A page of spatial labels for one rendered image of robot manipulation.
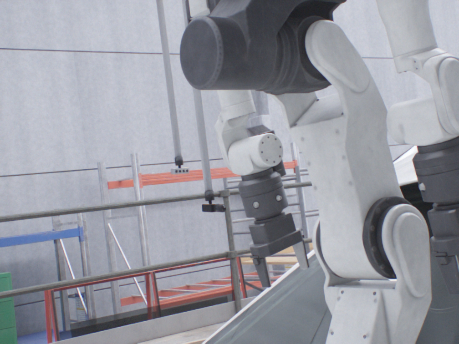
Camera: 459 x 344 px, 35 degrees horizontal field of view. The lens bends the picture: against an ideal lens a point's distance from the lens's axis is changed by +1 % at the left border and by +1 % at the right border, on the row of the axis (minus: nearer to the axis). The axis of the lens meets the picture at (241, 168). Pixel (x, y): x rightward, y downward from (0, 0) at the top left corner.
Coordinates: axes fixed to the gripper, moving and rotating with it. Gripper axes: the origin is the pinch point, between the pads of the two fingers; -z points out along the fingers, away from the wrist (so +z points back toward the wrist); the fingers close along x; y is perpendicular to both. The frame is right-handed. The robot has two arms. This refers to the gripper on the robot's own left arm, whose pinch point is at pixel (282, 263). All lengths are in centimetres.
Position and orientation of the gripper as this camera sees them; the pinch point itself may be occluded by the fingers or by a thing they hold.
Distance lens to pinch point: 148.7
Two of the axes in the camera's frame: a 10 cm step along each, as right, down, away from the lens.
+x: 7.5, -2.6, 6.1
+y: -6.1, 1.1, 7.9
